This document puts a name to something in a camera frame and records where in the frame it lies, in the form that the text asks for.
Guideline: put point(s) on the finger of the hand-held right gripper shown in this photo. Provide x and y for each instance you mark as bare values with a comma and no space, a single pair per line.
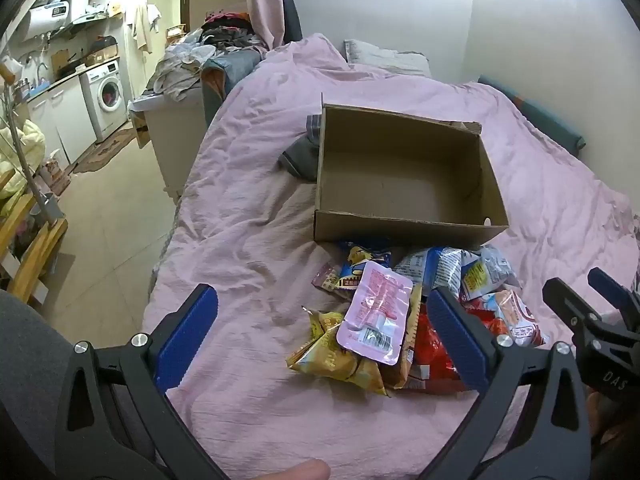
570,305
615,295

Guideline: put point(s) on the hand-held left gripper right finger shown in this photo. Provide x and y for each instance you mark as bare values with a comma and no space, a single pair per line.
457,340

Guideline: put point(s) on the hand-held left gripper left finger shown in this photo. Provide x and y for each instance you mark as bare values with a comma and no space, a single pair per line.
192,330

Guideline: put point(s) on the red snack packet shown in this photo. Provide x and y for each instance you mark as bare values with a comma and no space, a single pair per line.
435,355

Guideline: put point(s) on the light blue shrimp cracker packet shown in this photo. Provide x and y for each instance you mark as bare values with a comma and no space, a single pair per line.
510,317

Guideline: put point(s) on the white and blue snack packet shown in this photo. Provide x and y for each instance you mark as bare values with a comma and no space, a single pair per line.
430,267

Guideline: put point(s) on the pink snack packet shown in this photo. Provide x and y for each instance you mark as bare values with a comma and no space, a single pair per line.
380,310

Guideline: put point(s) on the blue cartoon chip packet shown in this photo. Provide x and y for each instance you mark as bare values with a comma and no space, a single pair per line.
365,260

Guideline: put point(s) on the small maroon snack packet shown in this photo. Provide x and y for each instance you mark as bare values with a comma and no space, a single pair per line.
327,276

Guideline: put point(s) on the brown cardboard box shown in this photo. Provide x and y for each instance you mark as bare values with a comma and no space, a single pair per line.
400,185

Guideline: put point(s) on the person's right hand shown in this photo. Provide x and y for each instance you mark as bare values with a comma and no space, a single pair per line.
600,425

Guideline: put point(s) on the person's left hand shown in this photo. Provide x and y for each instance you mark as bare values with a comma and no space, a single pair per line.
305,471

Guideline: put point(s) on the pink blanket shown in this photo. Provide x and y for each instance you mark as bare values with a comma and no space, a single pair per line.
260,200

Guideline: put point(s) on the person's grey clothing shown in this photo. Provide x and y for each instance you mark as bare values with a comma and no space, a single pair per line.
30,360

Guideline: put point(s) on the yellow wooden rack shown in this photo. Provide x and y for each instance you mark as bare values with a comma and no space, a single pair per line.
35,255

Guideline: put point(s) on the metal stand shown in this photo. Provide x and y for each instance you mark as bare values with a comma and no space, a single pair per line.
50,205

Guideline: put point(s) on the teal padded bed edge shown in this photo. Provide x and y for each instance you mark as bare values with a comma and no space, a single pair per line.
535,112

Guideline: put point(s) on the brown floor mat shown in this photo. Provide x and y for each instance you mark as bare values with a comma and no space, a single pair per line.
107,150

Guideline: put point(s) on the grey folded garment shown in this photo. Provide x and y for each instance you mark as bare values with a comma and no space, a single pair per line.
302,155

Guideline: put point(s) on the pale yellow quilt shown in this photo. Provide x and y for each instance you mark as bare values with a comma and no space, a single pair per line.
20,160

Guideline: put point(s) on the white kitchen cabinet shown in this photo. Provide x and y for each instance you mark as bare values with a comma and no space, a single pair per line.
62,120

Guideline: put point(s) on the white washing machine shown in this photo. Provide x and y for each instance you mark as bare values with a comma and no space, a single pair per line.
102,97

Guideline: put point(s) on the grey patterned pillow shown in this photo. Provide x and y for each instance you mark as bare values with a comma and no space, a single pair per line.
387,60

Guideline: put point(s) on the small cardboard box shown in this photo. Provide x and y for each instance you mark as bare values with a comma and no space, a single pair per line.
102,55

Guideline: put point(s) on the pile of dark clothes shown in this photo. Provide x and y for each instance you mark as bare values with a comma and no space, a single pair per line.
232,30

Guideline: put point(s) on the white hanging towel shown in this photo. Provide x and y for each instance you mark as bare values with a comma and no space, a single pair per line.
145,27

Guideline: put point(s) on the pink hanging sheet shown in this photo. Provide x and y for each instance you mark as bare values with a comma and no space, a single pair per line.
262,0

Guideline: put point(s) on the white water heater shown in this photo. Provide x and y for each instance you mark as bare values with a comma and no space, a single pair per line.
55,12

